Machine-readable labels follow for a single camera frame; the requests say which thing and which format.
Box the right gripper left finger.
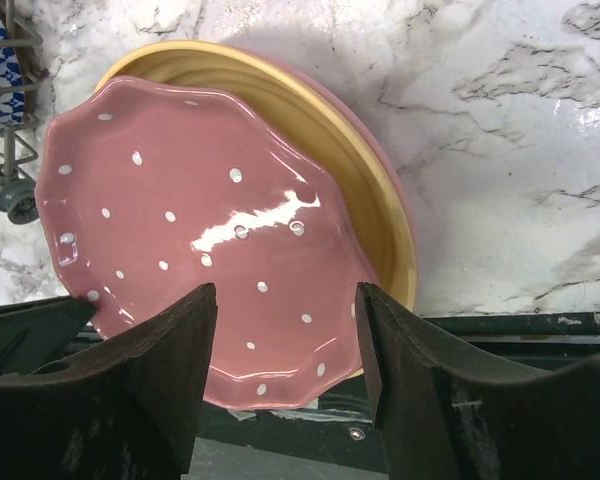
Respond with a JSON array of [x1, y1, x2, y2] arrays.
[[0, 283, 216, 479]]

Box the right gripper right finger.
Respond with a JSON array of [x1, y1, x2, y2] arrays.
[[355, 282, 600, 479]]

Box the brown plate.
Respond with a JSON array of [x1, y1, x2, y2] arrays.
[[35, 76, 376, 410]]

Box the grey wire dish rack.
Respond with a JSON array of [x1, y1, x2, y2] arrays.
[[0, 1, 42, 225]]

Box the yellow pink rimmed plate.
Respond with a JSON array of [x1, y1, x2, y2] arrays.
[[98, 40, 418, 308]]

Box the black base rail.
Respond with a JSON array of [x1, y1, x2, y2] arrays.
[[0, 294, 600, 476]]

